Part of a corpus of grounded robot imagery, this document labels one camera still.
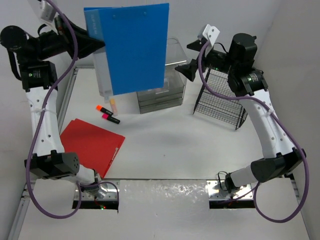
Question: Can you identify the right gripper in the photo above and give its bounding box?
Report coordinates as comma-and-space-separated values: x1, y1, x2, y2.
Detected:
175, 39, 237, 81

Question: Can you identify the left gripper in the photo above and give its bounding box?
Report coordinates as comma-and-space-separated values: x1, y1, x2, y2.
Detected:
34, 15, 104, 62

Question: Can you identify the blue folder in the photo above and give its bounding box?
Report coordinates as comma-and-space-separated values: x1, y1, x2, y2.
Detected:
84, 3, 170, 99

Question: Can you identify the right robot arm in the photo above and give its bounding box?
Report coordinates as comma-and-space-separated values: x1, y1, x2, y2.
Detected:
176, 33, 306, 193

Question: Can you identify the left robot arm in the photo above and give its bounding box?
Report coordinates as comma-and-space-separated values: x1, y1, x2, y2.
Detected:
0, 15, 105, 185

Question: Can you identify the clear plastic drawer organizer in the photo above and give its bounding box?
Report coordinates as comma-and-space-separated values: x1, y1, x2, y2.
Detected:
136, 37, 188, 114

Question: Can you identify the orange cap clear marker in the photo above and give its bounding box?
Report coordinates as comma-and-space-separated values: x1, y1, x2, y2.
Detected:
109, 98, 118, 117

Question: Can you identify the orange black highlighter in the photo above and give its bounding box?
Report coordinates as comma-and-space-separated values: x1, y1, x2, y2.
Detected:
96, 105, 114, 116

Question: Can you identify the pink black highlighter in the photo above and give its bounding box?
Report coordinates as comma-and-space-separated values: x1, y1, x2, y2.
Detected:
102, 113, 121, 125

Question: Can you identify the red folder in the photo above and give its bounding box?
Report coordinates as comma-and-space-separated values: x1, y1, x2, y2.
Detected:
60, 118, 125, 177

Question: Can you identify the white front cover panel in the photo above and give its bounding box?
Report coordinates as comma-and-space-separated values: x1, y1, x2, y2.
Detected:
19, 180, 309, 240

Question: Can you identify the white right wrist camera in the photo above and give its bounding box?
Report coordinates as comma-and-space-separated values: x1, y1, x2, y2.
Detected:
197, 24, 220, 48

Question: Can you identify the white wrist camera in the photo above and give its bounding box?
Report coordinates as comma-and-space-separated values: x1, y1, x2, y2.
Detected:
38, 0, 57, 23
197, 24, 220, 48

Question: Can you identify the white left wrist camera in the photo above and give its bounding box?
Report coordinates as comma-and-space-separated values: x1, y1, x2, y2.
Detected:
38, 0, 57, 23

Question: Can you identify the black wire mesh rack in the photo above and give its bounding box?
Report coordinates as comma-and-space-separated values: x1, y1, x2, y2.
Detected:
193, 69, 248, 130

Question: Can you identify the aluminium table frame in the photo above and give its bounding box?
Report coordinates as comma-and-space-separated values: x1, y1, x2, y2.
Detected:
7, 65, 305, 240

